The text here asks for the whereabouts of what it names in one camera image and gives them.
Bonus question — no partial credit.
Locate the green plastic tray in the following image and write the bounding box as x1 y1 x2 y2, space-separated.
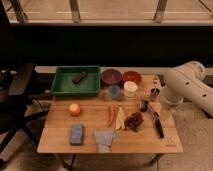
51 66 101 97

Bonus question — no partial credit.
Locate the blue sponge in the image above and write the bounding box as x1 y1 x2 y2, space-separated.
70 124 84 145

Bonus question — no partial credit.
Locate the small bottle on table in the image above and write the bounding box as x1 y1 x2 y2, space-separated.
153 78 158 85

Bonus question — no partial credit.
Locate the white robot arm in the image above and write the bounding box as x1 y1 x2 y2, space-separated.
159 61 213 118

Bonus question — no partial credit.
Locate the brown grape bunch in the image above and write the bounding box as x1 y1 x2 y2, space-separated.
124 112 143 131

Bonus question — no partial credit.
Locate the black office chair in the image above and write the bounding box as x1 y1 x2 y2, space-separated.
0 63 48 154

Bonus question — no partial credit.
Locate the red bowl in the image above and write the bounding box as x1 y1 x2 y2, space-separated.
123 71 142 85

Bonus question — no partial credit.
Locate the orange carrot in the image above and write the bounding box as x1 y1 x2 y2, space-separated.
108 105 115 127

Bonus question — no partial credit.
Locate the purple bowl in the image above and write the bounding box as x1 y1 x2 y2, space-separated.
101 69 122 85

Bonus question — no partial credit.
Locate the orange apple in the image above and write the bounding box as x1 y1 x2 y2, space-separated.
69 103 81 116

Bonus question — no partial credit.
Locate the wooden folding table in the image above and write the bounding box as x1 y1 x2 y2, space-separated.
37 75 183 154

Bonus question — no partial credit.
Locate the white cup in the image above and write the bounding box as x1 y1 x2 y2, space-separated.
124 81 138 98

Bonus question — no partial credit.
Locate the blue cup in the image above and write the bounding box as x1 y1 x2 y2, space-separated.
108 85 120 100

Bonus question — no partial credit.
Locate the metal cup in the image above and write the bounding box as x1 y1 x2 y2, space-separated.
149 88 160 101

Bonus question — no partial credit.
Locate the grey folded cloth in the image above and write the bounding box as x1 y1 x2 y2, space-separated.
94 130 115 153

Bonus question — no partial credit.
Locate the black block in tray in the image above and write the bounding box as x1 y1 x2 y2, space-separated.
72 71 87 84

